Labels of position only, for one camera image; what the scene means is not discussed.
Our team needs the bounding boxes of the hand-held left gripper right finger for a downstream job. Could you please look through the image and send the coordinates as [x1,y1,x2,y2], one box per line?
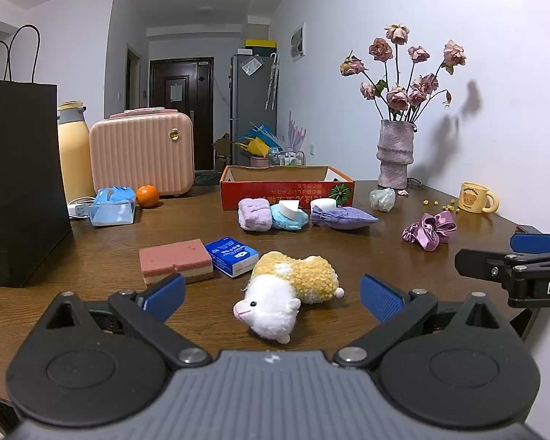
[334,274,514,370]

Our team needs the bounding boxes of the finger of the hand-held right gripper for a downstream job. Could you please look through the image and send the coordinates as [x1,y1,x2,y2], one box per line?
[510,224,550,257]
[455,247,518,281]

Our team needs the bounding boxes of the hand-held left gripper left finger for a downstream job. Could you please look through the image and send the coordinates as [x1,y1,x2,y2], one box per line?
[37,274,212,370]

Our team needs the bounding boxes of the purple satin scrunchie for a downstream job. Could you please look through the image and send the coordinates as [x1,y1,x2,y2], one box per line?
[402,211,458,252]

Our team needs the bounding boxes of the small blue tissue packet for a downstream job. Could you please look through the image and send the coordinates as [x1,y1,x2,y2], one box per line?
[205,237,260,278]

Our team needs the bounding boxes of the pearly green pouch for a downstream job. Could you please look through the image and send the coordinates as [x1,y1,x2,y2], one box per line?
[370,188,396,212]

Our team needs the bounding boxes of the red cardboard box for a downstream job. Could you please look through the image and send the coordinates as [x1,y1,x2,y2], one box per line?
[220,165,356,212]

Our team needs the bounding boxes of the blue soft tissue pack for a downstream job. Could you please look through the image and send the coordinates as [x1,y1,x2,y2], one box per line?
[90,186,137,227]

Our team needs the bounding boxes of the pink sponge block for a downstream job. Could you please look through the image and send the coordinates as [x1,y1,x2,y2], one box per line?
[140,239,214,287]

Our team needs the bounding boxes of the scattered yellow kernels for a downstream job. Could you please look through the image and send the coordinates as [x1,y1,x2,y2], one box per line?
[422,199,460,214]

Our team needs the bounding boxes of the yellow bear mug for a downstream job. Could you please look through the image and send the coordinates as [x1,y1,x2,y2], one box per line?
[458,182,500,214]

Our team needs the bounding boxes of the purple sachet pouch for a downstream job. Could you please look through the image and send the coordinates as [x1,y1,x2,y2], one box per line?
[311,205,379,232]

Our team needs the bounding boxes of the orange tangerine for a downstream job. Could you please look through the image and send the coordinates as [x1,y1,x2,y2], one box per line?
[136,185,160,207]

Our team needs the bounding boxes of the blue fluffy towel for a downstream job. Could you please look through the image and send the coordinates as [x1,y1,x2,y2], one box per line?
[270,202,311,232]

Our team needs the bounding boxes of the purple fluffy towel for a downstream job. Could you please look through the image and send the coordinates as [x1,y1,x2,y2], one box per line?
[237,198,273,232]

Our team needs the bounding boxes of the white power adapter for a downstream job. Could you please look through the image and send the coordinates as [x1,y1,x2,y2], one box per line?
[68,197,95,221]

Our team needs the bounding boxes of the white wedge sponge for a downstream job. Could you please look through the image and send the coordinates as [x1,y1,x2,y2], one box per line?
[279,201,304,221]

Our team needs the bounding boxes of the purple textured vase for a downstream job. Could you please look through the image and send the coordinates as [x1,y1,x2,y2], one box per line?
[378,120,415,191]

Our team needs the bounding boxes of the pink ribbed suitcase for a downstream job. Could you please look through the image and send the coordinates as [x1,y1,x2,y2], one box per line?
[89,107,195,198]

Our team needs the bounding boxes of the brown cardboard carton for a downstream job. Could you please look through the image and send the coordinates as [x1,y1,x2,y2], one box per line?
[214,133,232,171]

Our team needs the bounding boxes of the trolley cart with bottles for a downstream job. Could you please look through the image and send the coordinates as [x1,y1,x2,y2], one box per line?
[268,147,306,168]

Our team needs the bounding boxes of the yellow thermos bottle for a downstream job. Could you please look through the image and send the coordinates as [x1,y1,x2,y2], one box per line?
[57,101,95,203]

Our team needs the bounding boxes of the dark brown door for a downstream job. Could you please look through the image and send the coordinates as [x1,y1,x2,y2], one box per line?
[149,58,215,172]

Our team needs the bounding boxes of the blue and yellow bags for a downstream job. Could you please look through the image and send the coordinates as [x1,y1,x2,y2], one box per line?
[235,121,281,157]

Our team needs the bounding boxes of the bunch of dried pink roses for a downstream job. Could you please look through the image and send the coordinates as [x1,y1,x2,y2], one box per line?
[340,23,467,124]

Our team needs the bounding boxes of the pink acrylic decoration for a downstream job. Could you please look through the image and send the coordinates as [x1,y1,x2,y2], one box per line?
[288,112,308,152]

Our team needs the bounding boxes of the black paper bag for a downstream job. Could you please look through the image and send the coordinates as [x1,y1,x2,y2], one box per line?
[0,25,72,287]

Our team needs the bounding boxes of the grey refrigerator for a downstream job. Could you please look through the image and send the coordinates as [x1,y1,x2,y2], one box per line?
[230,54,278,166]

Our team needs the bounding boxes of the white folded umbrella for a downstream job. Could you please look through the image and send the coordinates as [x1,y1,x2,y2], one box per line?
[266,54,280,111]

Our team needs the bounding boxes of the yellow black box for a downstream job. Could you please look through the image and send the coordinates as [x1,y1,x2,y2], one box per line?
[245,39,278,56]

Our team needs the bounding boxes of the white wall panel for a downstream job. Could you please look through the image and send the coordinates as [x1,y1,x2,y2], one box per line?
[291,23,306,62]

